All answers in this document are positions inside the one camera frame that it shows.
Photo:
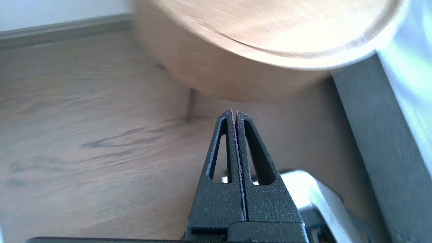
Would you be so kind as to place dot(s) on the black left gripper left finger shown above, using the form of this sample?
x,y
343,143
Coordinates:
x,y
216,206

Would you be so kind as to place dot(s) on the round wooden side table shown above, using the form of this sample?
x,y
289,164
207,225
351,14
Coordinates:
x,y
287,23

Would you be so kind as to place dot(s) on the white box-shaped device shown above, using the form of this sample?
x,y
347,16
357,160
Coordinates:
x,y
314,199

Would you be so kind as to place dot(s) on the white bed mattress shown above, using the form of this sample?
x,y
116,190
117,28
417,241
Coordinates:
x,y
415,67

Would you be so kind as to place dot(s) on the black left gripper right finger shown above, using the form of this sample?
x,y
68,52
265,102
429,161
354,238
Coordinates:
x,y
273,206

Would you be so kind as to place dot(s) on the round wooden bedside table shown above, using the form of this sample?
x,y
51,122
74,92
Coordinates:
x,y
219,74

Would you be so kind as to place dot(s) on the brown wooden baseboard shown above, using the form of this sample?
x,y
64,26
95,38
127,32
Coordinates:
x,y
67,32

